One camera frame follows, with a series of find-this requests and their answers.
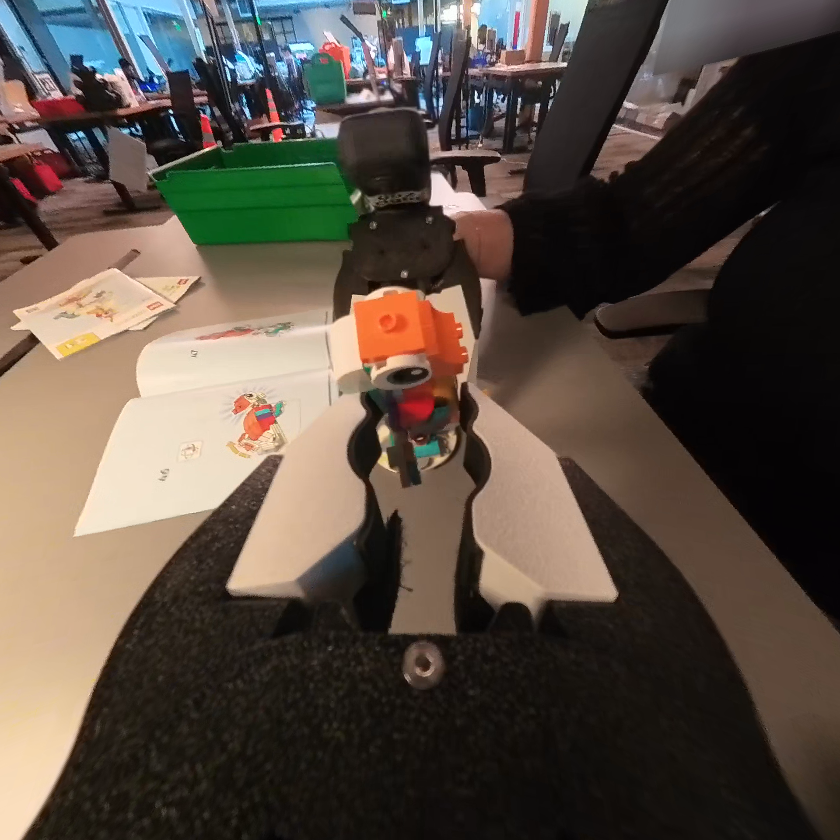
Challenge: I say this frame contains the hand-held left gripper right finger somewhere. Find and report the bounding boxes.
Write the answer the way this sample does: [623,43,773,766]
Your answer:
[451,386,620,634]

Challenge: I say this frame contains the green plastic bin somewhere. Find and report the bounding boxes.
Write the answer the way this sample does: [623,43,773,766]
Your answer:
[150,138,358,245]

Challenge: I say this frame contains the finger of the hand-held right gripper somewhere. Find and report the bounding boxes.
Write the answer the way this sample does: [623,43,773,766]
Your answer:
[425,283,483,391]

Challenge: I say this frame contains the open lego instruction booklet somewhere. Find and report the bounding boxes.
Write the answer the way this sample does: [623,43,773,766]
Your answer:
[73,314,342,538]

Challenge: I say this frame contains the person's right hand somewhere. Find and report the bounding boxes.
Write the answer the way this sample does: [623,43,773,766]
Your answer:
[453,207,516,283]

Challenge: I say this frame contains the printed paper leaflets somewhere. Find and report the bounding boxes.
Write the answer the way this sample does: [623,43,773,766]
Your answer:
[12,268,201,361]

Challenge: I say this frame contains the round white teal lego base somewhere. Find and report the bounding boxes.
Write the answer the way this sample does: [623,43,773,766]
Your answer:
[377,420,462,475]

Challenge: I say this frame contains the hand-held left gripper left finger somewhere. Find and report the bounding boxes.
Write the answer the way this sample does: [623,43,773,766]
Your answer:
[225,392,403,634]

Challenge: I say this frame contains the colourful lego fish model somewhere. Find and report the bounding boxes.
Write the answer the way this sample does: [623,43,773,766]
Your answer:
[328,289,470,490]

